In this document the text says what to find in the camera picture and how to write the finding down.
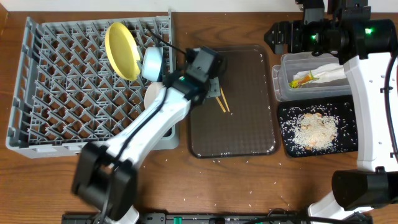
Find grey dish rack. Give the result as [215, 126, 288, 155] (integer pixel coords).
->
[5, 11, 180, 159]

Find green yellow snack wrapper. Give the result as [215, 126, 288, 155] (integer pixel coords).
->
[289, 72, 318, 88]

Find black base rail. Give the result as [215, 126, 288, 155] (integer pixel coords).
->
[61, 212, 374, 224]

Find clear plastic bin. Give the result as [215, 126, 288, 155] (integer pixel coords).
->
[272, 52, 351, 102]

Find light blue bowl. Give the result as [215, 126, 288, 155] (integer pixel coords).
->
[141, 47, 163, 82]

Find wooden chopstick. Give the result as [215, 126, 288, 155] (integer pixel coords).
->
[216, 96, 226, 113]
[220, 87, 230, 112]

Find white paper napkin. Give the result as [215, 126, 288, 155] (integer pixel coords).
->
[294, 63, 346, 83]

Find yellow plastic plate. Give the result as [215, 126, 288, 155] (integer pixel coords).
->
[105, 22, 141, 81]

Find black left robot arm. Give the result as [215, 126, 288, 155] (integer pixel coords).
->
[71, 47, 228, 223]

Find rice and food scraps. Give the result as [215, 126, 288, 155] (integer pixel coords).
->
[281, 105, 358, 153]

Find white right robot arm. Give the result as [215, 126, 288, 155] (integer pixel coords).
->
[264, 19, 397, 223]

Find dark brown tray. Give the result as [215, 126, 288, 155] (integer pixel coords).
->
[187, 45, 280, 159]

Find black plastic bin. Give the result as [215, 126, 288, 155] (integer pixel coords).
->
[276, 95, 360, 158]

